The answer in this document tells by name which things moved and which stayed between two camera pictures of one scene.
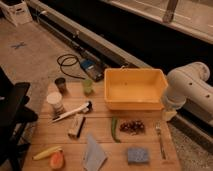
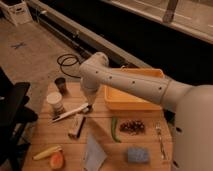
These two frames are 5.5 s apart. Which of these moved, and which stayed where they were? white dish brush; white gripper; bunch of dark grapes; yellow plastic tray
Moved: white gripper
Stayed: yellow plastic tray; bunch of dark grapes; white dish brush
